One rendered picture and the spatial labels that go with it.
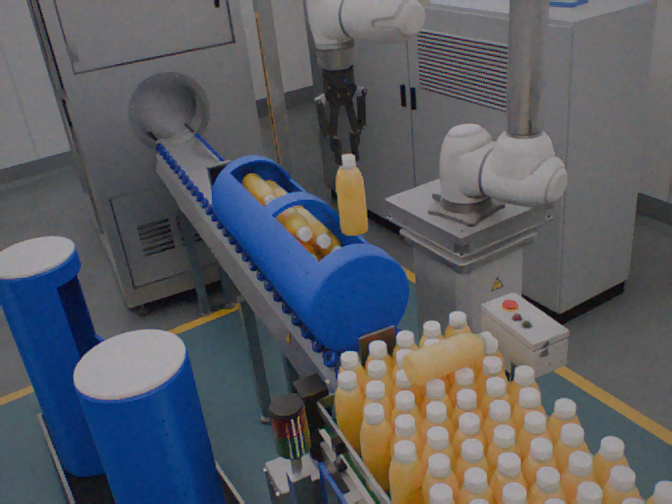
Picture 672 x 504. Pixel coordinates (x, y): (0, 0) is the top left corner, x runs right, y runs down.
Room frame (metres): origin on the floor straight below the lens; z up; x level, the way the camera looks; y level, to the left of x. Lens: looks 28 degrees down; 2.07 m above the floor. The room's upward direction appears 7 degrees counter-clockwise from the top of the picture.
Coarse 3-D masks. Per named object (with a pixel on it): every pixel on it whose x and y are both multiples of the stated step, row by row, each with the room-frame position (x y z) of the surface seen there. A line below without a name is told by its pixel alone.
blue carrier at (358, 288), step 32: (256, 160) 2.29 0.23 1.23; (224, 192) 2.19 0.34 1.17; (288, 192) 2.37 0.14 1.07; (224, 224) 2.18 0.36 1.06; (256, 224) 1.90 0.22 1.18; (256, 256) 1.85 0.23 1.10; (288, 256) 1.67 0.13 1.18; (352, 256) 1.53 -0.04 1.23; (384, 256) 1.56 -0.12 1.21; (288, 288) 1.61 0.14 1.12; (320, 288) 1.49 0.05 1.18; (352, 288) 1.52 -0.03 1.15; (384, 288) 1.55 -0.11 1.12; (320, 320) 1.49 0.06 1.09; (352, 320) 1.52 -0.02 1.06; (384, 320) 1.55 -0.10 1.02
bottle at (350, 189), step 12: (348, 168) 1.63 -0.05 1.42; (336, 180) 1.65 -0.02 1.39; (348, 180) 1.62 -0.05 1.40; (360, 180) 1.63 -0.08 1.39; (348, 192) 1.62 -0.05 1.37; (360, 192) 1.63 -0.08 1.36; (348, 204) 1.62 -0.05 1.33; (360, 204) 1.62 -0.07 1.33; (348, 216) 1.62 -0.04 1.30; (360, 216) 1.62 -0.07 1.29; (348, 228) 1.62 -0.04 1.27; (360, 228) 1.62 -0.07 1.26
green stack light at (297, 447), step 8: (304, 432) 0.96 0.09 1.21; (280, 440) 0.95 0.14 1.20; (288, 440) 0.95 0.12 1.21; (296, 440) 0.95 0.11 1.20; (304, 440) 0.96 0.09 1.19; (280, 448) 0.95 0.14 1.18; (288, 448) 0.95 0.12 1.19; (296, 448) 0.95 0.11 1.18; (304, 448) 0.95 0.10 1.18; (280, 456) 0.96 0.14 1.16; (288, 456) 0.95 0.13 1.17; (296, 456) 0.95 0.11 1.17
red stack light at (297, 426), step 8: (304, 408) 0.98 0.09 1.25; (304, 416) 0.97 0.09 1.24; (272, 424) 0.96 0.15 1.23; (280, 424) 0.95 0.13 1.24; (288, 424) 0.95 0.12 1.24; (296, 424) 0.95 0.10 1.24; (304, 424) 0.96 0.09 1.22; (280, 432) 0.95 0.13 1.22; (288, 432) 0.95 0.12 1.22; (296, 432) 0.95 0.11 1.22
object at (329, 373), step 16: (160, 160) 3.31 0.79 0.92; (176, 176) 3.03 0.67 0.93; (208, 224) 2.51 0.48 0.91; (224, 240) 2.34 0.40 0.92; (240, 256) 2.18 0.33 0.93; (256, 272) 2.04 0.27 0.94; (272, 304) 1.86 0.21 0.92; (288, 320) 1.75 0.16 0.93; (320, 352) 1.56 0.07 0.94; (320, 368) 1.52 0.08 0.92; (336, 368) 1.48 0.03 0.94; (336, 384) 1.44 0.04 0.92
